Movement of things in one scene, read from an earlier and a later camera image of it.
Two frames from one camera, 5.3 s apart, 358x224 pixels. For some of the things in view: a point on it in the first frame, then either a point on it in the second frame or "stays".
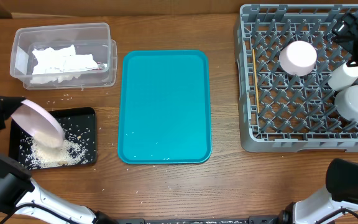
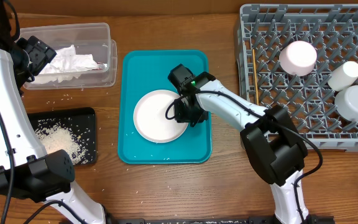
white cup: (344, 76) stays
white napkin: (81, 61) stays
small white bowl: (298, 58) stays
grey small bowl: (356, 104) stays
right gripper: (353, 27) -> (202, 116)
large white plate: (39, 124) -> (150, 119)
